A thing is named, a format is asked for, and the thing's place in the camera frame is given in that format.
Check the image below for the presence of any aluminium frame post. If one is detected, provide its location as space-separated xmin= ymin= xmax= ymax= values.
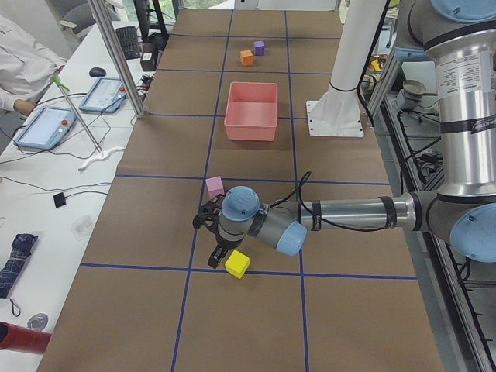
xmin=87 ymin=0 xmax=145 ymax=119

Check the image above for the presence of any black box with label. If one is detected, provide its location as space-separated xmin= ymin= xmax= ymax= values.
xmin=140 ymin=43 xmax=158 ymax=72

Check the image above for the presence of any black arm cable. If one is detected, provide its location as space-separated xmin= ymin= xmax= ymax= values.
xmin=269 ymin=170 xmax=392 ymax=233

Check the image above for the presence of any far blue teach pendant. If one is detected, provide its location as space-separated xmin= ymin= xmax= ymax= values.
xmin=79 ymin=77 xmax=126 ymax=113

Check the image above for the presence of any person in white shirt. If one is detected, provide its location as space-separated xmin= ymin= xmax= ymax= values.
xmin=1 ymin=17 xmax=67 ymax=117

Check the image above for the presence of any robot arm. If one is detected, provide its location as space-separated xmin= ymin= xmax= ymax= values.
xmin=194 ymin=1 xmax=495 ymax=267

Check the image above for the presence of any pink foam cube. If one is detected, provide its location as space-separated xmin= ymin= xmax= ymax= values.
xmin=205 ymin=176 xmax=225 ymax=199

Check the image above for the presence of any yellow foam cube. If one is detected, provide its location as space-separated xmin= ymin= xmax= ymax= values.
xmin=225 ymin=250 xmax=250 ymax=279

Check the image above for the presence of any purple foam cube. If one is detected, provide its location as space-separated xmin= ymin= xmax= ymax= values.
xmin=253 ymin=40 xmax=265 ymax=56

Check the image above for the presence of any black keyboard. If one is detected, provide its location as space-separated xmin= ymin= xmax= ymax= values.
xmin=115 ymin=26 xmax=140 ymax=60

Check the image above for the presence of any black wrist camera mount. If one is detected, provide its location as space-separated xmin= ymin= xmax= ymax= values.
xmin=192 ymin=197 xmax=222 ymax=234

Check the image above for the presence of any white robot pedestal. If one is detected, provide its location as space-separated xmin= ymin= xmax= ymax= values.
xmin=306 ymin=0 xmax=388 ymax=138

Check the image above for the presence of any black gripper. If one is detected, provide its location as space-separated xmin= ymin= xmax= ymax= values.
xmin=208 ymin=234 xmax=243 ymax=268

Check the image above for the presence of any folded blue umbrella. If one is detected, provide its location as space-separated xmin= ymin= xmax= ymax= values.
xmin=1 ymin=233 xmax=39 ymax=299

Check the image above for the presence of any orange foam cube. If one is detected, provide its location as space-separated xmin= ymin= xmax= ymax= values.
xmin=239 ymin=50 xmax=254 ymax=67

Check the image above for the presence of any black computer mouse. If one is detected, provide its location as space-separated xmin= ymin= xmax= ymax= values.
xmin=88 ymin=67 xmax=106 ymax=78

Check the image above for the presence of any metal rod with green tip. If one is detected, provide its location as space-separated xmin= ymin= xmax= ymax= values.
xmin=51 ymin=76 xmax=102 ymax=153

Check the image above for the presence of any blue teach pendant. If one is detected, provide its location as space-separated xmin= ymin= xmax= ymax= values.
xmin=79 ymin=77 xmax=126 ymax=113
xmin=15 ymin=106 xmax=76 ymax=150

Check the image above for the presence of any red cylinder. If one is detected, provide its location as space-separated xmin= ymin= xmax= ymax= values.
xmin=1 ymin=322 xmax=51 ymax=355

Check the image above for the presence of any pink plastic bin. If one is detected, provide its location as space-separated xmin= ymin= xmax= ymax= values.
xmin=224 ymin=81 xmax=278 ymax=142

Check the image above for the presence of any near blue teach pendant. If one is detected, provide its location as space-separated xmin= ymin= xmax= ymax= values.
xmin=15 ymin=106 xmax=76 ymax=150

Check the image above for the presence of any small black square device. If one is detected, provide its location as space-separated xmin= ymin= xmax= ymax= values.
xmin=53 ymin=192 xmax=67 ymax=208

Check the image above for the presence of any round metal disc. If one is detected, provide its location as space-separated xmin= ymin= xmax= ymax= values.
xmin=27 ymin=312 xmax=49 ymax=331

